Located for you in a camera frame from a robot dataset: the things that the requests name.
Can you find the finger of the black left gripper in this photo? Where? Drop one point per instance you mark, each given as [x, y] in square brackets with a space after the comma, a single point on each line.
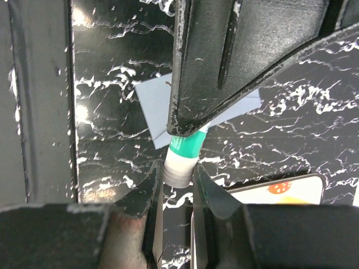
[223, 50]

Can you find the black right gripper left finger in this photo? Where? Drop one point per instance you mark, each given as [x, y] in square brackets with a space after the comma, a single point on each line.
[127, 233]

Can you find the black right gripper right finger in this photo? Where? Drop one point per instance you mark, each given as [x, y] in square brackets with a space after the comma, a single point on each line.
[228, 233]

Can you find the grey paper envelope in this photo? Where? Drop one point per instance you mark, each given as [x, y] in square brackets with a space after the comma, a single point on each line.
[154, 96]

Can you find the white green glue stick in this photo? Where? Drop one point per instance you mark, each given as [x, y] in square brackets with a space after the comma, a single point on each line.
[182, 156]

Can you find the strawberry pattern tray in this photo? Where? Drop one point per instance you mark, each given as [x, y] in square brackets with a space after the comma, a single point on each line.
[305, 189]

